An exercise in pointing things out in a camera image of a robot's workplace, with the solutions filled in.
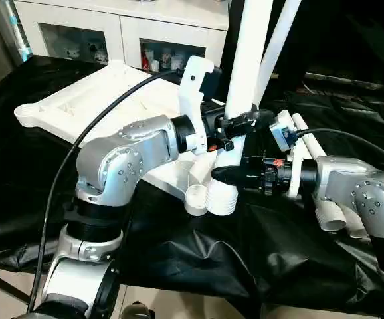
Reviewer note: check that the white table top frame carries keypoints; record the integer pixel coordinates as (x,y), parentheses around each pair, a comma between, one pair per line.
(112,106)

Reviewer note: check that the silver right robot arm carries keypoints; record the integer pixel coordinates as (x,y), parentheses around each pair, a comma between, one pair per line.
(365,199)

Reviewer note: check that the black work mat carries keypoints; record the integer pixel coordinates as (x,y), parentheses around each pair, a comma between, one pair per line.
(245,266)

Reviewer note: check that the white glass-door cabinet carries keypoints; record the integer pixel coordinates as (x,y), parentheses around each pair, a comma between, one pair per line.
(119,26)

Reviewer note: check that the black metal rail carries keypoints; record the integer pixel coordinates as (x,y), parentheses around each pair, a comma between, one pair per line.
(351,81)

